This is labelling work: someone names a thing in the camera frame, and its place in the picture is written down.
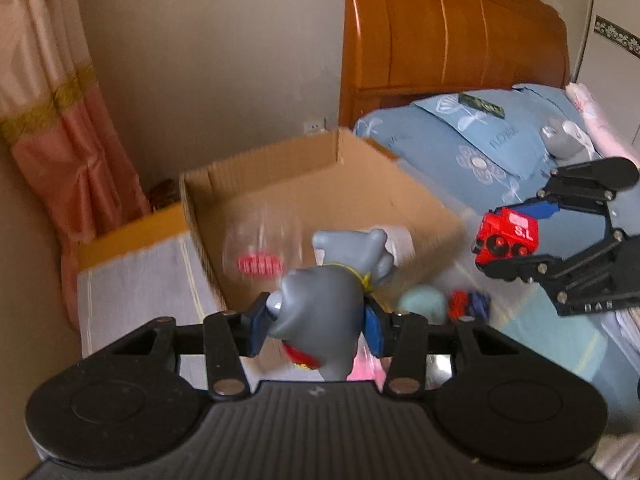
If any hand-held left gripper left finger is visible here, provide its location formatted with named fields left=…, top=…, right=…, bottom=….
left=97, top=291, right=274, bottom=402

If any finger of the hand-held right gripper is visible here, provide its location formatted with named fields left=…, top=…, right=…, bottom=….
left=481, top=230, right=628, bottom=292
left=495, top=156, right=640, bottom=242

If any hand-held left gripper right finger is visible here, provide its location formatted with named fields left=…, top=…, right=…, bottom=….
left=364, top=302, right=533, bottom=400

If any grey mouse toy red collar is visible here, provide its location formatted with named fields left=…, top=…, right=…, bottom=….
left=265, top=228, right=397, bottom=384

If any dark blue toy block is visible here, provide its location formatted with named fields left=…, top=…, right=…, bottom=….
left=447, top=288, right=492, bottom=322

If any clear plastic jar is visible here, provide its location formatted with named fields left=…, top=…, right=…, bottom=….
left=222, top=209, right=304, bottom=292

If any cardboard box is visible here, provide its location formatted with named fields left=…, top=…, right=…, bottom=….
left=179, top=127, right=469, bottom=312

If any grey toy figure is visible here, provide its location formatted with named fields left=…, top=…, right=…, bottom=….
left=540, top=117, right=597, bottom=162

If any pink plastic item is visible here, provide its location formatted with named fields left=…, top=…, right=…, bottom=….
left=349, top=354, right=390, bottom=392

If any teal ball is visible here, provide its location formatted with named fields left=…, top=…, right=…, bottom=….
left=398, top=284, right=449, bottom=324

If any pink patterned blanket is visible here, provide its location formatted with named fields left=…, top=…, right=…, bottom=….
left=564, top=81, right=640, bottom=162

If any blue floral pillow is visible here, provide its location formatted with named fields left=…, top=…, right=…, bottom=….
left=412, top=84, right=597, bottom=182

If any dark green packet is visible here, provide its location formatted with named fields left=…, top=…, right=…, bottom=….
left=458, top=92, right=505, bottom=119

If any blue floral bed quilt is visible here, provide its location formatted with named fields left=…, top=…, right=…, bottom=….
left=352, top=109, right=640, bottom=441

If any dark brown object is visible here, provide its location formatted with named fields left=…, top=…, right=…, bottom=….
left=149, top=179, right=182, bottom=212

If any wooden headboard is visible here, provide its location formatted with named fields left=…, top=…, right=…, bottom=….
left=332, top=0, right=572, bottom=129

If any pink curtain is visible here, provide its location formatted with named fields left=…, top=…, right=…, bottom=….
left=0, top=0, right=153, bottom=333

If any grey wall pipe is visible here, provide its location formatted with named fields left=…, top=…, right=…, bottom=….
left=570, top=0, right=599, bottom=82

